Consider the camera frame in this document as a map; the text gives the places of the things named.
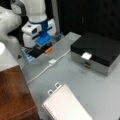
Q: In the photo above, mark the blue white gripper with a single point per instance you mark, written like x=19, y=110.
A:
x=42, y=34

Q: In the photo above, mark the white notebook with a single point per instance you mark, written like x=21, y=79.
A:
x=63, y=105

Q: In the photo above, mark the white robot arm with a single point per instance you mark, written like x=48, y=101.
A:
x=11, y=53

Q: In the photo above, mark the orange small object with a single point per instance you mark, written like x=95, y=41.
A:
x=48, y=50

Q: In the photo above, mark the small white label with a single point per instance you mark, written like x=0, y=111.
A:
x=86, y=56

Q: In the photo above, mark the black box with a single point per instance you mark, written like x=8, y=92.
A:
x=105, y=52

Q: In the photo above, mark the wooden bookshelf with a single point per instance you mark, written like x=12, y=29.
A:
x=16, y=102

